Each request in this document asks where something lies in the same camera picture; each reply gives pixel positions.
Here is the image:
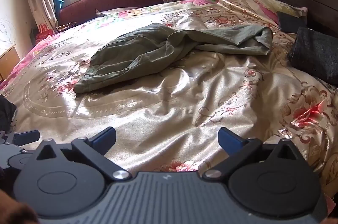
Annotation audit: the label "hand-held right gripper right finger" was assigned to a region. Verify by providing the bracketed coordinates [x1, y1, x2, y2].
[202, 127, 302, 180]

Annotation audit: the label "wooden cabinet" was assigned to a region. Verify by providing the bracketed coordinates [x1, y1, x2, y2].
[0, 44, 22, 82]

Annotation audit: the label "green pants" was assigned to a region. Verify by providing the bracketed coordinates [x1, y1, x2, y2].
[73, 23, 274, 93]

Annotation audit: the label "dark grey folded cloth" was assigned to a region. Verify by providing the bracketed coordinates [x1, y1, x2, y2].
[287, 26, 338, 85]

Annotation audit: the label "black cloth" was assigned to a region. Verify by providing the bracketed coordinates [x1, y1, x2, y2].
[0, 94, 18, 132]

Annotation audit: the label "floral satin bedspread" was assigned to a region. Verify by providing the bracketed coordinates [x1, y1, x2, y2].
[0, 0, 338, 198]

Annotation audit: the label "red bag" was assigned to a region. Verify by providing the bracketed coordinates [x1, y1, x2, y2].
[35, 24, 55, 42]

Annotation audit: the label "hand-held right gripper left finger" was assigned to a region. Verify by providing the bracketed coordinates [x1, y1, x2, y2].
[34, 127, 132, 182]

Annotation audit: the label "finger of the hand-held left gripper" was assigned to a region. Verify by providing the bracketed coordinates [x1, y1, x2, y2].
[13, 130, 41, 147]

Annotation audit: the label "dark blue folded cloth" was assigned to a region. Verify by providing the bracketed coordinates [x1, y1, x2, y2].
[277, 11, 307, 33]

